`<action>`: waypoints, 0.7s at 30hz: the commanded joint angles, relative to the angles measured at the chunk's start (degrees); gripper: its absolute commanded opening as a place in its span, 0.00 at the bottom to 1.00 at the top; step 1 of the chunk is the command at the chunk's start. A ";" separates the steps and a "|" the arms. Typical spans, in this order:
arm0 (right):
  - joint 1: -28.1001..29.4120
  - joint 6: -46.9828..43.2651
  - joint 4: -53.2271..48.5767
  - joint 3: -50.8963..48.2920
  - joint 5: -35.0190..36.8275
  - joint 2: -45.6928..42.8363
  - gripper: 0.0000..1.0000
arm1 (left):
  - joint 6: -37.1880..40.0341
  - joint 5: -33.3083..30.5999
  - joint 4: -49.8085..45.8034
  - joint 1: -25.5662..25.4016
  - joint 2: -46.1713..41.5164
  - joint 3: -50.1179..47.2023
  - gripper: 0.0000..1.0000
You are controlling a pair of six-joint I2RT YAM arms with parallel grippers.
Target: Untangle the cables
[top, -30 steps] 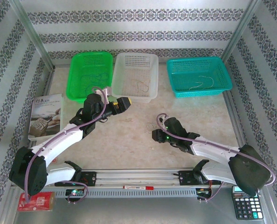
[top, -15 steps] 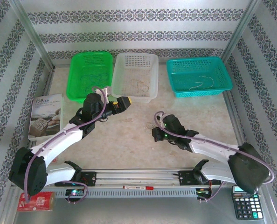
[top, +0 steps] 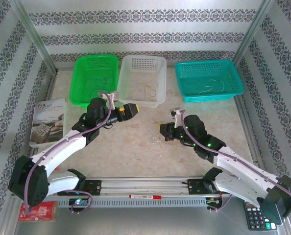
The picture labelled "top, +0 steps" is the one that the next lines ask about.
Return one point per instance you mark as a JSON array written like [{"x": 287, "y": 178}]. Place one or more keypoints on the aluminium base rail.
[{"x": 145, "y": 186}]

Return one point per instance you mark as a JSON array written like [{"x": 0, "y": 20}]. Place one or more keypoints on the aluminium table edge strip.
[
  {"x": 244, "y": 117},
  {"x": 52, "y": 83}
]

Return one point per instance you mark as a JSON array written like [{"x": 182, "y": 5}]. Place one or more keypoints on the green plastic basket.
[{"x": 94, "y": 71}]

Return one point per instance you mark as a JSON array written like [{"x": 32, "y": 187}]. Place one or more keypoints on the red and white marker pen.
[{"x": 145, "y": 196}]

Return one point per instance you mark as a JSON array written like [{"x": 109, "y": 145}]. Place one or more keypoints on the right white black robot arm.
[{"x": 243, "y": 166}]

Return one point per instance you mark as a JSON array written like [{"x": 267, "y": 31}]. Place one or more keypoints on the red and white card box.
[{"x": 57, "y": 168}]

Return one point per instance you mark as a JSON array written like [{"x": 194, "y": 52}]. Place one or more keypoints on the red packet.
[{"x": 45, "y": 211}]

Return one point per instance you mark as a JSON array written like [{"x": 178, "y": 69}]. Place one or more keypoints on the aluminium frame post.
[
  {"x": 33, "y": 34},
  {"x": 254, "y": 31}
]

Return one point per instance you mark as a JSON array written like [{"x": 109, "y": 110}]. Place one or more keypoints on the white plastic basket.
[{"x": 138, "y": 73}]

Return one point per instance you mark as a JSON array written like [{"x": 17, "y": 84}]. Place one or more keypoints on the black calculator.
[{"x": 254, "y": 218}]

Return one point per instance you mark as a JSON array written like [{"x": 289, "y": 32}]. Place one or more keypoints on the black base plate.
[
  {"x": 95, "y": 187},
  {"x": 195, "y": 187}
]

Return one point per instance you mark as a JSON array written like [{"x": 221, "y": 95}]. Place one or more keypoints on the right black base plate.
[{"x": 195, "y": 187}]

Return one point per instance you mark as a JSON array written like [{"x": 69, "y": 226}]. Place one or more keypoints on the teal plastic basket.
[{"x": 197, "y": 73}]

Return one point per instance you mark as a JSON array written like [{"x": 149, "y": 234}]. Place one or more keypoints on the small lit circuit board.
[
  {"x": 212, "y": 200},
  {"x": 78, "y": 202}
]

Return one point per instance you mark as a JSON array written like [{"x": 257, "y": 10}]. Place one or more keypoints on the book with photo cover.
[{"x": 45, "y": 117}]

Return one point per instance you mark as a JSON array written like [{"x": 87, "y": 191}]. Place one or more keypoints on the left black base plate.
[{"x": 95, "y": 187}]

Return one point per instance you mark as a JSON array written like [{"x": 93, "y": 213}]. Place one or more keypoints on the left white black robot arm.
[{"x": 59, "y": 149}]

